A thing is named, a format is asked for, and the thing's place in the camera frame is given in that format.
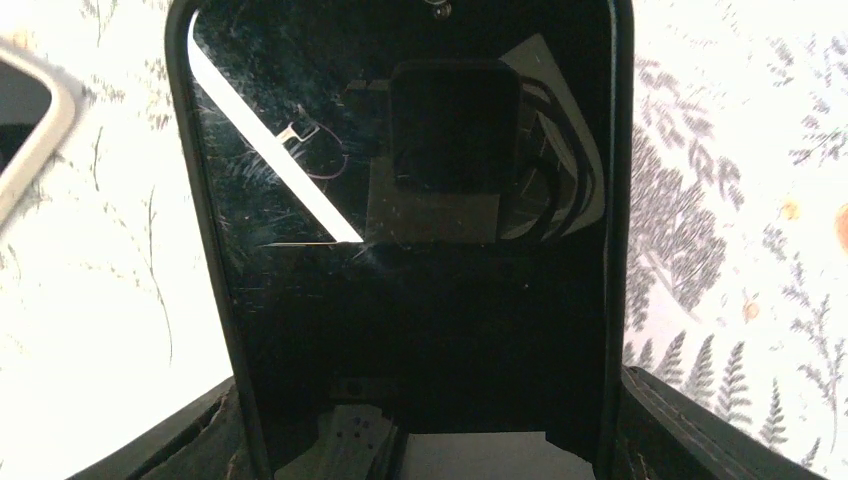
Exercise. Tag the floral patterned table mat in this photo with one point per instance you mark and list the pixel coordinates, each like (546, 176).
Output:
(739, 288)

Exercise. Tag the phone with beige case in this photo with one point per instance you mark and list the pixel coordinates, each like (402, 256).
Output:
(39, 107)

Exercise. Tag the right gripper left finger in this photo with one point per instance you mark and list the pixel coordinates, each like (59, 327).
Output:
(204, 440)

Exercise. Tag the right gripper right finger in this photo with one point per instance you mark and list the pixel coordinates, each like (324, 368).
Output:
(662, 434)

